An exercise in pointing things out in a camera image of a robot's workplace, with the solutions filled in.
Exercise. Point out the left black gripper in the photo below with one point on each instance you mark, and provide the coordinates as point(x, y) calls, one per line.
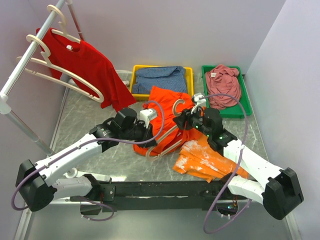
point(147, 133)

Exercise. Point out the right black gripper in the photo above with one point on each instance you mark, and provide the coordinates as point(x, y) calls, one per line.
point(187, 115)

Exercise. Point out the beige plastic hanger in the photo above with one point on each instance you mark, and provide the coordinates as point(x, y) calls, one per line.
point(164, 136)

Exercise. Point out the bright orange t shirt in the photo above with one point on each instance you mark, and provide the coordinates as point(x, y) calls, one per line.
point(162, 100)

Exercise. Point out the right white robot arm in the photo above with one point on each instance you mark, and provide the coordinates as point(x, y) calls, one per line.
point(277, 189)

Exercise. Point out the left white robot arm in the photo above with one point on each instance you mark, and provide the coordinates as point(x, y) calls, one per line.
point(42, 182)

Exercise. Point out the pink crumpled shirt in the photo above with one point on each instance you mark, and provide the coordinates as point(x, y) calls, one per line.
point(223, 80)

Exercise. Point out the blue checkered shirt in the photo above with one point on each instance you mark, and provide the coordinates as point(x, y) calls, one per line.
point(164, 77)

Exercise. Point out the red t shirt on hanger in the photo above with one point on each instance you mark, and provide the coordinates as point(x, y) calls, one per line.
point(88, 63)

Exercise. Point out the beige empty hanger front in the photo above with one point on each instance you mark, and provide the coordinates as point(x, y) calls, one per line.
point(46, 53)

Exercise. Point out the beige hanger holding red shirt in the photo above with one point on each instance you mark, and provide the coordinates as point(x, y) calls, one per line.
point(63, 25)

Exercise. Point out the green plastic bin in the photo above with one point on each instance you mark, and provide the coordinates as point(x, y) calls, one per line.
point(234, 112)

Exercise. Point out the orange cloth with white paint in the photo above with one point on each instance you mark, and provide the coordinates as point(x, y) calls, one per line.
point(197, 159)

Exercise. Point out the yellow plastic bin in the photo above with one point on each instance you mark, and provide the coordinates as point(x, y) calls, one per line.
point(189, 78)

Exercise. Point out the black base bar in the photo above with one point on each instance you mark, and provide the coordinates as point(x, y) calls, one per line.
point(157, 195)

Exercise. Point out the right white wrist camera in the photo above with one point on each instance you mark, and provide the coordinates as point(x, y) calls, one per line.
point(199, 100)

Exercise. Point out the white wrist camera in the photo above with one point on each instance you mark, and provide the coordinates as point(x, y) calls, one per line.
point(199, 100)
point(147, 115)

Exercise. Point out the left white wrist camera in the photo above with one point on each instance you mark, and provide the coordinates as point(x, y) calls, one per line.
point(147, 115)

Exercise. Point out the metal clothes rack rail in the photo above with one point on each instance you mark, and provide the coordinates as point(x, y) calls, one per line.
point(5, 109)

